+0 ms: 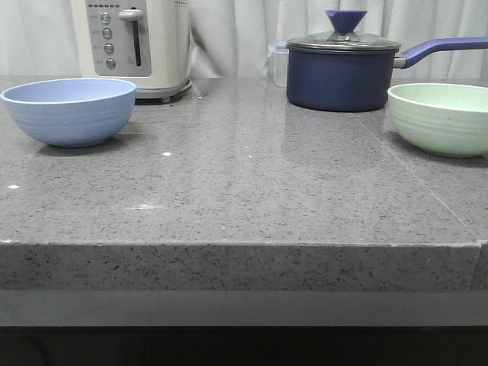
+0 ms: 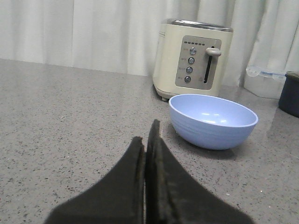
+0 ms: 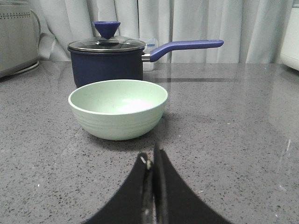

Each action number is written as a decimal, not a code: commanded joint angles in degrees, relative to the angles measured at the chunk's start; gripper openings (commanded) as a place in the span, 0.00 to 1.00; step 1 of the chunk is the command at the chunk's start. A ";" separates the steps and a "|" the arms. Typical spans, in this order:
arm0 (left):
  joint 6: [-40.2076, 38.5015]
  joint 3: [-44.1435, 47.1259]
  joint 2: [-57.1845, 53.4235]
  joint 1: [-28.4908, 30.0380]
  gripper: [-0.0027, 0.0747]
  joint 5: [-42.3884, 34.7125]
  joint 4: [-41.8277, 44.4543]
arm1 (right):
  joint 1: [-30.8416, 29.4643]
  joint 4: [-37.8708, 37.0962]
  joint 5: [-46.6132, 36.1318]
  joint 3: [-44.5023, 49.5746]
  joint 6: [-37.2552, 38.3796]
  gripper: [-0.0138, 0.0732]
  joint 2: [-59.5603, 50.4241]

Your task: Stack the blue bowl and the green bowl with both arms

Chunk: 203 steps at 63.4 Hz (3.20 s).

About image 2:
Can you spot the white curtain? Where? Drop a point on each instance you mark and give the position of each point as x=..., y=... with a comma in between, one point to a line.
x=121, y=35

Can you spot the clear plastic container blue lid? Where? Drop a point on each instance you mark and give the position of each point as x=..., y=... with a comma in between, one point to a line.
x=264, y=83

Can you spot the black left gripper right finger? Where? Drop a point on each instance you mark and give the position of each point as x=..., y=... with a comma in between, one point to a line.
x=174, y=197

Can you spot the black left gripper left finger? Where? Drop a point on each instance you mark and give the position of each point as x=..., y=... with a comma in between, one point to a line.
x=116, y=199

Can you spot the blue bowl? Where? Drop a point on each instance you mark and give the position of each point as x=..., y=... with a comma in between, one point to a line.
x=211, y=122

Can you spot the dark blue saucepan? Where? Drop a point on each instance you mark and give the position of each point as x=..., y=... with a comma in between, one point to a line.
x=289, y=99

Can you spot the cream toaster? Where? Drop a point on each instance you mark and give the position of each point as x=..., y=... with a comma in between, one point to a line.
x=191, y=58

